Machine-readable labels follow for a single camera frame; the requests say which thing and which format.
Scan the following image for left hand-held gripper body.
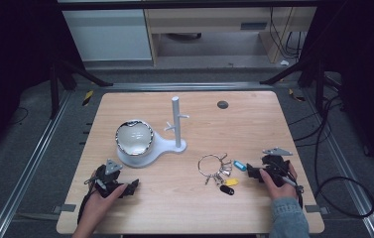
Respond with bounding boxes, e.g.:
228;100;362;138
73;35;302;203
93;159;130;199

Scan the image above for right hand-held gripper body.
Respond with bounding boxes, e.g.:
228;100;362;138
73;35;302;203
261;147;300;188

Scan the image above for metal key ring with tags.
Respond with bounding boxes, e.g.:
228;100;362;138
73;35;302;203
196;152;248;196

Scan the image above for person's right hand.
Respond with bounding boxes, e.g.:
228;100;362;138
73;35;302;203
259;161;299;201

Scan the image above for person's left hand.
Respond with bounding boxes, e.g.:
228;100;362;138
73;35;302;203
80;170;129;229

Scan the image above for white stand with peg pole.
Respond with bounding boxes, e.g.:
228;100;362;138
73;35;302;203
116;95;190;170

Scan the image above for yellow black tape strip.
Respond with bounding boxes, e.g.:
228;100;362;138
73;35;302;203
81;89;95;107
288;88;307;102

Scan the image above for black metal stand legs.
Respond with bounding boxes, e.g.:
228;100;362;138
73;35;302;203
49;59;115;121
259;49;326;115

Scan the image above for white cabinet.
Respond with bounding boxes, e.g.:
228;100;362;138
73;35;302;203
62;8;153;62

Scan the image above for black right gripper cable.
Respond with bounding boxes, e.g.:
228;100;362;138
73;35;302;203
280;175;306;210

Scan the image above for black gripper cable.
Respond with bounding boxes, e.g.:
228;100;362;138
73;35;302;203
76;177;100;226
280;175;306;210

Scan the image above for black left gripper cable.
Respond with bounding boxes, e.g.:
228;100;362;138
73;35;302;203
76;177;100;226

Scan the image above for thick black floor cable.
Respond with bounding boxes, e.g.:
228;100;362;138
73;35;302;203
288;93;374;219

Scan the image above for grey table bracket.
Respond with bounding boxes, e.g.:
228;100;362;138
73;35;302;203
52;203;77;214
305;204;330;215

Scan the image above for metal floor rail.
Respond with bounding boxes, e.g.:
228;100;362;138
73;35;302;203
302;88;374;238
0;90;73;238

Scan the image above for black cables under desk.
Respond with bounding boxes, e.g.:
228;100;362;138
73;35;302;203
268;6;309;60

